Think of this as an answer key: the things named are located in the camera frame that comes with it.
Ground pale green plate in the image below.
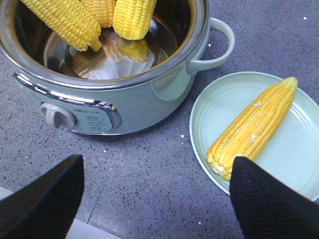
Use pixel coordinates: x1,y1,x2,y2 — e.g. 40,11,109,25
189,72,319,201

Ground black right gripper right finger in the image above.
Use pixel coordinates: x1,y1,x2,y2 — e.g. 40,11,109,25
230,157,319,239

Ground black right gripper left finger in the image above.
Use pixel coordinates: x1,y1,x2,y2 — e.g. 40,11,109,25
0,154,84,239

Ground dark yellow corn cob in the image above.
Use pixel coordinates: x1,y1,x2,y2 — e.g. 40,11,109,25
81,0,117,28

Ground pale green electric cooking pot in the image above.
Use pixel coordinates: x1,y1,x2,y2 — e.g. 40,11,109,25
0,0,235,135

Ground pale-tipped yellow corn cob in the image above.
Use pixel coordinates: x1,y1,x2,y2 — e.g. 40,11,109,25
23,0,102,52

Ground golden corn cob white specks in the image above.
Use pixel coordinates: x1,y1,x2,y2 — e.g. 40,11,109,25
206,77,298,181

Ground bright yellow corn cob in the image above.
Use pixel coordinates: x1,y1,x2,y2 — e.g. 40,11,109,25
113,0,157,40

